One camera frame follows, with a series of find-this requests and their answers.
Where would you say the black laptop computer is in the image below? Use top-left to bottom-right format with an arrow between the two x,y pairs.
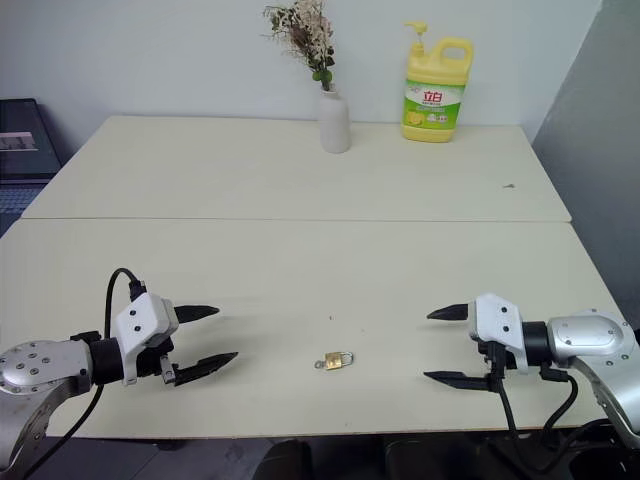
0,98 -> 64,239

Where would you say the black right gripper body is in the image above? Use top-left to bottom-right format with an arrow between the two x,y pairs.
471,335 -> 510,392

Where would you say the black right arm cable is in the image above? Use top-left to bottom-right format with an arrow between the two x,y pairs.
492,364 -> 601,474

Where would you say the grey partition panel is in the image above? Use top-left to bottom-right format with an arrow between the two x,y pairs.
531,0 -> 640,331

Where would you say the yellow detergent pump bottle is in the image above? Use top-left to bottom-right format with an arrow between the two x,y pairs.
400,20 -> 475,144

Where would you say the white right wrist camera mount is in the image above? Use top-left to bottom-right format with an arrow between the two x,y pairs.
468,293 -> 529,375

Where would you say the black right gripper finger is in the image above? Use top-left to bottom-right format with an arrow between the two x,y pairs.
423,370 -> 494,392
425,301 -> 474,322

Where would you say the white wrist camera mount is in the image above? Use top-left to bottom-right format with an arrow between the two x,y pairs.
109,293 -> 180,387
468,293 -> 529,375

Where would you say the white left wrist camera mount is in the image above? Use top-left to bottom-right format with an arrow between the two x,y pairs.
109,293 -> 180,387

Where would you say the dried flower bouquet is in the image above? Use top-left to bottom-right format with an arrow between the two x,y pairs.
262,0 -> 338,94

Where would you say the white ceramic vase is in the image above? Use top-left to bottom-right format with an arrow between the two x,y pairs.
319,89 -> 352,154

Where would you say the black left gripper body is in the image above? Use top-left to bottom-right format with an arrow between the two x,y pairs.
134,337 -> 178,387

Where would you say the dark rounded shape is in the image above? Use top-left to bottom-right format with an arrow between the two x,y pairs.
261,438 -> 315,480
383,436 -> 437,480

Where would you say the small brass padlock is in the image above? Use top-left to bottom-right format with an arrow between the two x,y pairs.
323,351 -> 355,372

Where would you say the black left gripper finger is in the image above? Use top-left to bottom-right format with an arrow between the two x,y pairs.
174,303 -> 221,325
172,351 -> 240,389

